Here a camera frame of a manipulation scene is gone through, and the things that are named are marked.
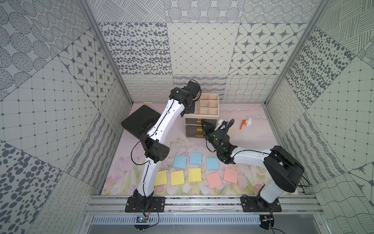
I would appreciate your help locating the white bottle orange cap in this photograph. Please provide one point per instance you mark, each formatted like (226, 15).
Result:
(246, 123)

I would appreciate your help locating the green circuit board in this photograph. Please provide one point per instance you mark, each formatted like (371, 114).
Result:
(141, 219)

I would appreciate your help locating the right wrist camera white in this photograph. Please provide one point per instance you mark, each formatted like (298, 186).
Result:
(222, 125)

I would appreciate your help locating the floral pink table mat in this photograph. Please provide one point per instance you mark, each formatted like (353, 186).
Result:
(127, 167)

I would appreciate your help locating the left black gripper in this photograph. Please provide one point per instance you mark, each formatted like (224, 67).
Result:
(190, 107)

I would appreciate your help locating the yellow sticky pad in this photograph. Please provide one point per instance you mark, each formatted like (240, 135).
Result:
(177, 178)
(195, 175)
(161, 178)

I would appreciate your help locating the beige desktop drawer organizer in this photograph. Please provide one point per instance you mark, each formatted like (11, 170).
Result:
(207, 107)

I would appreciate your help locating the left blue sticky pad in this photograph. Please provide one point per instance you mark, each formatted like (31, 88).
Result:
(180, 162)

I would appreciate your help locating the right yellow sticky pad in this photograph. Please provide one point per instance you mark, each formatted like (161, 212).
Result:
(195, 175)

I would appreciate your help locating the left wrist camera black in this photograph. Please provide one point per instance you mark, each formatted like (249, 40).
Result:
(194, 87)

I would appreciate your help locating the black round connector box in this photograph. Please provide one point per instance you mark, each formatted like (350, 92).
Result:
(267, 222)

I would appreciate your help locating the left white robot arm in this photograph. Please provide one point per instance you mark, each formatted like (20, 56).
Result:
(154, 141)

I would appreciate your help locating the pink sticky pad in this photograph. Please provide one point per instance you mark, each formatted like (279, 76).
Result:
(214, 180)
(230, 175)

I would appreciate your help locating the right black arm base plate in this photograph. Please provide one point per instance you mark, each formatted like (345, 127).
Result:
(257, 204)

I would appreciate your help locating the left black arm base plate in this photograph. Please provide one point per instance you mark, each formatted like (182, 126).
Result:
(142, 205)

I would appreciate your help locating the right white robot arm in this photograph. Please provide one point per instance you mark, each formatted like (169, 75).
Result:
(285, 171)

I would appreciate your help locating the middle blue sticky pad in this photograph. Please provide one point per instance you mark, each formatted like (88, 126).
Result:
(196, 158)

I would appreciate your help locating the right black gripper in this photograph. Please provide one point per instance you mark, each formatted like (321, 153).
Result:
(208, 128)

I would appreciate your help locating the black plastic tool case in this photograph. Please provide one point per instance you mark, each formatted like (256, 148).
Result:
(141, 121)

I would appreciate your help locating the left yellow sticky pad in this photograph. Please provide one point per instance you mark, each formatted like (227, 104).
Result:
(161, 178)

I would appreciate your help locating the blue sticky pad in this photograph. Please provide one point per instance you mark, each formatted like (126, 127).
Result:
(212, 163)
(196, 158)
(180, 162)

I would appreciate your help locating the middle yellow sticky pad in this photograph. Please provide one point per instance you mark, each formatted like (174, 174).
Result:
(177, 178)

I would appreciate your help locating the right blue sticky pad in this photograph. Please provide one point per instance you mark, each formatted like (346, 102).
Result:
(212, 163)

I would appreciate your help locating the aluminium mounting rail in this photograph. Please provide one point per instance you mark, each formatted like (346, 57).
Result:
(287, 205)

